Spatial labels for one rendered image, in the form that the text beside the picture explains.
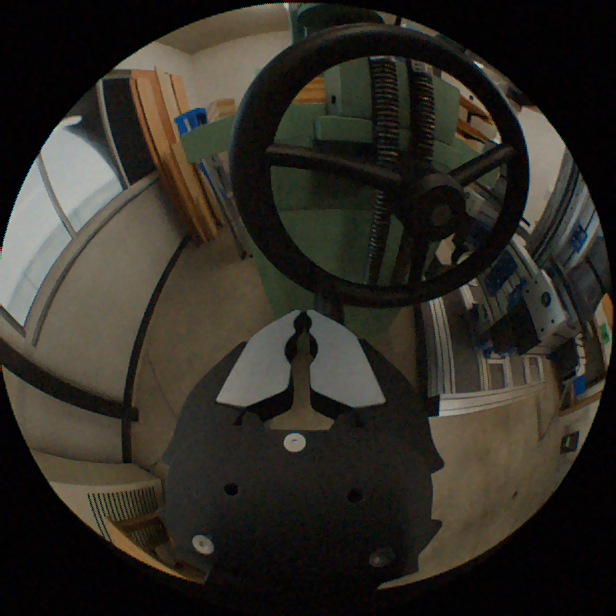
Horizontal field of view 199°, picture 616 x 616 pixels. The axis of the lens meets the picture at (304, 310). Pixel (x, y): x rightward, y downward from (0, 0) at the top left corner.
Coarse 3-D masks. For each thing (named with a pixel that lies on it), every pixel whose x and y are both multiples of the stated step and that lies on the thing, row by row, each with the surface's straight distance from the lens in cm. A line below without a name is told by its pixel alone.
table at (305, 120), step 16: (288, 112) 30; (304, 112) 30; (320, 112) 30; (208, 128) 33; (224, 128) 32; (288, 128) 30; (304, 128) 30; (320, 128) 21; (336, 128) 21; (352, 128) 21; (368, 128) 22; (400, 128) 23; (192, 144) 35; (208, 144) 33; (224, 144) 32; (368, 144) 22; (400, 144) 23; (464, 144) 41; (192, 160) 35; (448, 160) 27; (464, 160) 42; (496, 176) 50
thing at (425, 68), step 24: (384, 72) 22; (432, 72) 25; (384, 96) 21; (432, 96) 24; (384, 120) 20; (432, 120) 23; (384, 144) 20; (432, 144) 23; (384, 216) 22; (384, 240) 24; (408, 240) 25; (408, 264) 27
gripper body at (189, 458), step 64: (192, 448) 6; (256, 448) 5; (320, 448) 5; (384, 448) 6; (192, 512) 6; (256, 512) 5; (320, 512) 5; (384, 512) 5; (256, 576) 6; (320, 576) 5; (384, 576) 6
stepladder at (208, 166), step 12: (204, 108) 133; (180, 120) 126; (192, 120) 123; (204, 120) 136; (180, 132) 126; (216, 156) 134; (204, 168) 120; (216, 168) 137; (216, 180) 121; (228, 180) 138; (216, 192) 125; (228, 192) 134; (216, 204) 125; (228, 204) 125; (228, 228) 131; (240, 228) 131; (240, 252) 141
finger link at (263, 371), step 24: (264, 336) 10; (288, 336) 9; (240, 360) 8; (264, 360) 8; (288, 360) 8; (240, 384) 7; (264, 384) 7; (288, 384) 7; (240, 408) 7; (264, 408) 7; (288, 408) 8
